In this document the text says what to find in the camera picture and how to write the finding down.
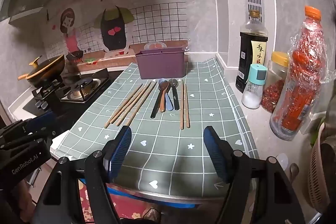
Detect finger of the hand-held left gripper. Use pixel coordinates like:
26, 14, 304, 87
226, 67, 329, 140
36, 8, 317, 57
26, 112, 57, 132
25, 127, 56, 144

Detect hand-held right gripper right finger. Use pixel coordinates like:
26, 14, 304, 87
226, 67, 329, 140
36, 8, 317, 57
203, 126, 306, 224

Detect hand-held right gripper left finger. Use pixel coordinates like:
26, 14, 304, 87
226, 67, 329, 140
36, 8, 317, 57
33, 126, 132, 224

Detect purple plastic utensil holder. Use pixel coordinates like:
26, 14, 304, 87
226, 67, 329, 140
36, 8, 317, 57
135, 47, 185, 80

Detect green checked tablecloth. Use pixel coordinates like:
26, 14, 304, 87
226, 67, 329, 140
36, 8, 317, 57
50, 57, 259, 197

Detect black plastic spoon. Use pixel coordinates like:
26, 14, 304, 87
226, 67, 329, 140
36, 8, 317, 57
150, 81, 168, 119

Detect red floral mat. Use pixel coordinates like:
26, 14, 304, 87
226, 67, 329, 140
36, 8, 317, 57
79, 186, 158, 224

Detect blue plastic bin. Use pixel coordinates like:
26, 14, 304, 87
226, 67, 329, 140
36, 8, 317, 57
79, 178, 196, 210

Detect brown wooden spoon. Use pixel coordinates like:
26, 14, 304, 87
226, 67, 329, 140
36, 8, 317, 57
159, 82, 169, 113

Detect blue plastic spoon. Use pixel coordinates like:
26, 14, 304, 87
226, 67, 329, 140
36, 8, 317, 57
158, 79, 174, 111

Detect small white round object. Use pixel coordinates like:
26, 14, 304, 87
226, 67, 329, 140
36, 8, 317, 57
277, 153, 289, 169

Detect salt shaker with teal cap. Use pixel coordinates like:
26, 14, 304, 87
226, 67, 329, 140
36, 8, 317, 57
241, 64, 268, 109

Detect black bowl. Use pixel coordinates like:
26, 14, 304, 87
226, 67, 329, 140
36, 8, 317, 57
66, 50, 84, 64

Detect chili flake jar yellow lid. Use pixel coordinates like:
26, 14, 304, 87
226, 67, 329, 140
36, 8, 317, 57
261, 51, 289, 113

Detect dark soy sauce bottle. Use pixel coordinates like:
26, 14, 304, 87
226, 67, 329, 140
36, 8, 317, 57
235, 10, 269, 94

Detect pink plastic colander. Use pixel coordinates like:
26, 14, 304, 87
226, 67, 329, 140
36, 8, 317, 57
307, 122, 336, 216

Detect orange cap bottle of chili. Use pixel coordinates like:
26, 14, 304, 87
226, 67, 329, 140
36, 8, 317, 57
270, 6, 331, 141

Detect black wok with yellow handles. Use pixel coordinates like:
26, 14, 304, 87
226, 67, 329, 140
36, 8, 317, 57
18, 55, 66, 88

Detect cartoon couple wall poster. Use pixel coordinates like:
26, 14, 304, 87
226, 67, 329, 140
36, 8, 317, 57
39, 0, 189, 63

